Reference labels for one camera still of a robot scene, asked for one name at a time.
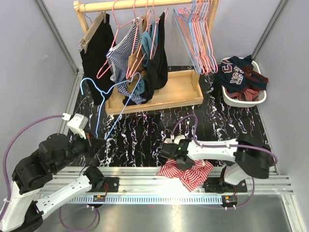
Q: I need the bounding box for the red white striped tank top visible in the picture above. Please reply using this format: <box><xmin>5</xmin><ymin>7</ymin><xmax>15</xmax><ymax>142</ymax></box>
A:
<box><xmin>156</xmin><ymin>159</ymin><xmax>214</xmax><ymax>192</ymax></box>

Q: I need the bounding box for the maroon tank top grey trim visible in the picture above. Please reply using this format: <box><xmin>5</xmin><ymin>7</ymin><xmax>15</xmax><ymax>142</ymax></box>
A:
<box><xmin>225</xmin><ymin>88</ymin><xmax>260</xmax><ymax>102</ymax></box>

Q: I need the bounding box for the navy tank top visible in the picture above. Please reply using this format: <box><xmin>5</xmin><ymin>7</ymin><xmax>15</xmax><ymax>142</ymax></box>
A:
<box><xmin>214</xmin><ymin>55</ymin><xmax>268</xmax><ymax>93</ymax></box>

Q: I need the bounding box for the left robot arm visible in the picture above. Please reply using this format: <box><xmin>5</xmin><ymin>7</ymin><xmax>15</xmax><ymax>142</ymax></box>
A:
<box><xmin>0</xmin><ymin>133</ymin><xmax>105</xmax><ymax>232</ymax></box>

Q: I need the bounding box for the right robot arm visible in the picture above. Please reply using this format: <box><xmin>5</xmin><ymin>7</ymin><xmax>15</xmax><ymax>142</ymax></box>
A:
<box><xmin>157</xmin><ymin>135</ymin><xmax>278</xmax><ymax>192</ymax></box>

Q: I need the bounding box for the brown tank top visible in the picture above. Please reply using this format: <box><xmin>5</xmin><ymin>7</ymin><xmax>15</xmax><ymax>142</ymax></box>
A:
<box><xmin>128</xmin><ymin>15</ymin><xmax>148</xmax><ymax>79</ymax></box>

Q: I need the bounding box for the blue white striped tank top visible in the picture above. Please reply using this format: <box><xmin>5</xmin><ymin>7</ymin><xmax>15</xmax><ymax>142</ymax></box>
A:
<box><xmin>106</xmin><ymin>18</ymin><xmax>140</xmax><ymax>97</ymax></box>

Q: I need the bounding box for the wooden clip hanger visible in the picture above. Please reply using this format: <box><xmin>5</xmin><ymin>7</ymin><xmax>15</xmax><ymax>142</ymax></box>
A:
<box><xmin>78</xmin><ymin>11</ymin><xmax>106</xmax><ymax>53</ymax></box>

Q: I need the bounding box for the pink hanger brown top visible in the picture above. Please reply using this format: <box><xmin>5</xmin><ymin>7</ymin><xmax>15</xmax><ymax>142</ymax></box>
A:
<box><xmin>126</xmin><ymin>6</ymin><xmax>150</xmax><ymax>80</ymax></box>

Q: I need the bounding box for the teal tank top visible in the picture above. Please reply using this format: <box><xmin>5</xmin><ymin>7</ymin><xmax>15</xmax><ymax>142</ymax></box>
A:
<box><xmin>133</xmin><ymin>25</ymin><xmax>160</xmax><ymax>102</ymax></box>

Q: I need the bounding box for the pink hanger striped top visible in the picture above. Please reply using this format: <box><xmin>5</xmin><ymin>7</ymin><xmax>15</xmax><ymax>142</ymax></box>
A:
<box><xmin>96</xmin><ymin>0</ymin><xmax>143</xmax><ymax>79</ymax></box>

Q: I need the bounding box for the black marble pattern mat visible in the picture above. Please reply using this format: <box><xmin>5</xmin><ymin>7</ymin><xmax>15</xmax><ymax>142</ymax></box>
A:
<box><xmin>73</xmin><ymin>75</ymin><xmax>269</xmax><ymax>167</ymax></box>

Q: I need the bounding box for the wooden clothes rack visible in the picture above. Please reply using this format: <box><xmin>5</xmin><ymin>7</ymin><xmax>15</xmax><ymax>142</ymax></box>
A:
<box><xmin>73</xmin><ymin>0</ymin><xmax>204</xmax><ymax>114</ymax></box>

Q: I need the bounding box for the black garment on rack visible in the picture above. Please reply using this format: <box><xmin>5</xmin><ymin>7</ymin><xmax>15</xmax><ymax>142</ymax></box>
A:
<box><xmin>135</xmin><ymin>13</ymin><xmax>168</xmax><ymax>104</ymax></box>

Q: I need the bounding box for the black skirt on rack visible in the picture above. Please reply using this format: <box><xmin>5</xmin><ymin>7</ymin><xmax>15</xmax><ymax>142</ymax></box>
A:
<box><xmin>80</xmin><ymin>14</ymin><xmax>114</xmax><ymax>106</ymax></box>

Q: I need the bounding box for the white perforated plastic basket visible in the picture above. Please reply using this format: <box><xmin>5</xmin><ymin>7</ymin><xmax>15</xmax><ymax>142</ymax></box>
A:
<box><xmin>221</xmin><ymin>58</ymin><xmax>267</xmax><ymax>108</ymax></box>

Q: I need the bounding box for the bundle of empty pink hangers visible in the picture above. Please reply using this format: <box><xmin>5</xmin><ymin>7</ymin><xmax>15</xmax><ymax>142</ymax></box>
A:
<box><xmin>173</xmin><ymin>0</ymin><xmax>218</xmax><ymax>75</ymax></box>

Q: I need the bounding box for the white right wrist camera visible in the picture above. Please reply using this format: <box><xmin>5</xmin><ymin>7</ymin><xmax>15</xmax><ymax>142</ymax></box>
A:
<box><xmin>164</xmin><ymin>135</ymin><xmax>186</xmax><ymax>144</ymax></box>

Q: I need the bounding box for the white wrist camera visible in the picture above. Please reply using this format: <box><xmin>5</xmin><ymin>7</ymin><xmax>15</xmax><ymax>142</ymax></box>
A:
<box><xmin>164</xmin><ymin>135</ymin><xmax>186</xmax><ymax>144</ymax></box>
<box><xmin>62</xmin><ymin>113</ymin><xmax>89</xmax><ymax>139</ymax></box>

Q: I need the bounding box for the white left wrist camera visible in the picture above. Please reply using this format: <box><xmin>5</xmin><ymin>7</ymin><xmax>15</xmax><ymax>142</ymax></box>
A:
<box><xmin>62</xmin><ymin>113</ymin><xmax>89</xmax><ymax>139</ymax></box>

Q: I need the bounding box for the aluminium mounting rail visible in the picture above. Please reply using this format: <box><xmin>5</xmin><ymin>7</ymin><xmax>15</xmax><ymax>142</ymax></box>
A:
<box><xmin>43</xmin><ymin>166</ymin><xmax>294</xmax><ymax>206</ymax></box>

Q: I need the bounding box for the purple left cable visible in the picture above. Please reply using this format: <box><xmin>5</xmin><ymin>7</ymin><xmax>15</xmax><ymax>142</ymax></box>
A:
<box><xmin>3</xmin><ymin>115</ymin><xmax>66</xmax><ymax>201</ymax></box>

